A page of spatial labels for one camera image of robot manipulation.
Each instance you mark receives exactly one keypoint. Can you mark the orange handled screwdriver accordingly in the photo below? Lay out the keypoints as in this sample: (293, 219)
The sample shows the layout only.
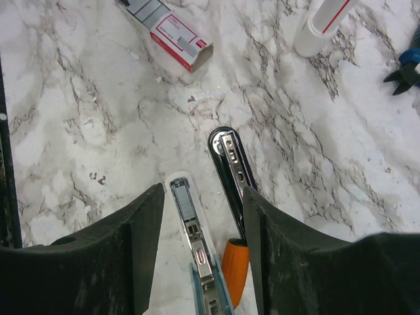
(235, 264)

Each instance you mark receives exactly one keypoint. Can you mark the red white staple box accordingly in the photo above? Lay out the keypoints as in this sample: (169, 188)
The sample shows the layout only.
(171, 32)

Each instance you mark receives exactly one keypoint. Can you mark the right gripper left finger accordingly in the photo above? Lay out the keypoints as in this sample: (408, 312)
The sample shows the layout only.
(105, 268)

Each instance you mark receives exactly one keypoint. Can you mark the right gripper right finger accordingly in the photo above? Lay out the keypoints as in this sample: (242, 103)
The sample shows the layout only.
(299, 270)

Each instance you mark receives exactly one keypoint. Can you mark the grey staple strip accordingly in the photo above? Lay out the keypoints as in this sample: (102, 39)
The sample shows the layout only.
(184, 203)

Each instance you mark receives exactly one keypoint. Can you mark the white pvc pipe frame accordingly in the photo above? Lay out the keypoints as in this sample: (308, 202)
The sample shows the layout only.
(319, 25)

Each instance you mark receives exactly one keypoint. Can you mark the blue handled pliers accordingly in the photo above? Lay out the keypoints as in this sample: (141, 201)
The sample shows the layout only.
(407, 75)

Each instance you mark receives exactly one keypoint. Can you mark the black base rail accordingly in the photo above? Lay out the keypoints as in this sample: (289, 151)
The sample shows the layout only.
(10, 222)

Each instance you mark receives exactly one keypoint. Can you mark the black stapler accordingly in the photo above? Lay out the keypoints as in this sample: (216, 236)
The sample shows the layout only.
(233, 169)

